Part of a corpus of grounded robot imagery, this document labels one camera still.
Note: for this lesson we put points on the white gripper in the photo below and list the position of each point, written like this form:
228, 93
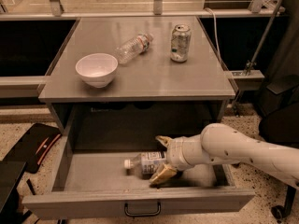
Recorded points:
174, 154

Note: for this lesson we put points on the blue label plastic bottle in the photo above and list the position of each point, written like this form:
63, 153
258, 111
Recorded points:
145, 163

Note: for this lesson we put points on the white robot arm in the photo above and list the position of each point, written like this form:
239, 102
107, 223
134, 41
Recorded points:
219, 144

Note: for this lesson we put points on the open grey top drawer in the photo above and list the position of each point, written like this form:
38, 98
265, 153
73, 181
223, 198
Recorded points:
89, 179

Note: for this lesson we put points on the grey cabinet with counter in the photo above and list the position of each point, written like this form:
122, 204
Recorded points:
151, 91

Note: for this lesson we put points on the clear plastic water bottle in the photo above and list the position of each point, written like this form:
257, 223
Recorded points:
133, 47

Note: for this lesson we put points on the white ceramic bowl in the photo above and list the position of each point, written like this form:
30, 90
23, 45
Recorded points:
97, 70

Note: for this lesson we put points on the crushed silver soda can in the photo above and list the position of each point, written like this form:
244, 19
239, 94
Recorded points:
180, 42

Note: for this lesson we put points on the black office chair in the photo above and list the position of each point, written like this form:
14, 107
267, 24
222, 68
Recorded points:
277, 103

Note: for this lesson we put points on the metal rod with clamp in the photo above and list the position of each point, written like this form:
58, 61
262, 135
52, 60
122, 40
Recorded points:
261, 38

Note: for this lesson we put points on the black flat panel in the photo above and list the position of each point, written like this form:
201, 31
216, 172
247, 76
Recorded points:
10, 177

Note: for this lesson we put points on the black drawer handle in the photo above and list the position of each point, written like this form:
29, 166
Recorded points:
142, 210

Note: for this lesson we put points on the grey metal rail frame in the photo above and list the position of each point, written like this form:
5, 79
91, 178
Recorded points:
67, 9

